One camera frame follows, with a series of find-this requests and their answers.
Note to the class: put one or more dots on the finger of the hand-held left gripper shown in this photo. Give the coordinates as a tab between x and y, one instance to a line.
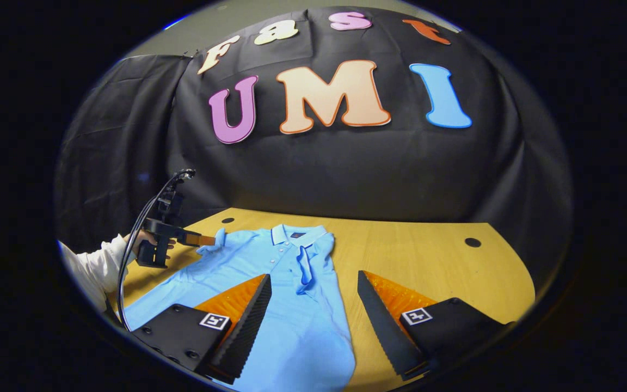
200	239

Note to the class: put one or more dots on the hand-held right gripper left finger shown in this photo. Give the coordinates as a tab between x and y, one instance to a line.
248	321

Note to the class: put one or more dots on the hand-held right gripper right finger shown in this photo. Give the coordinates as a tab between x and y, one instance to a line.
381	321

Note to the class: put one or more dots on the light blue T-shirt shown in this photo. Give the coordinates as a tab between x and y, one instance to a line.
292	283

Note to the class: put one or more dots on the black backdrop cloth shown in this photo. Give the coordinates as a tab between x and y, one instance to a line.
335	174

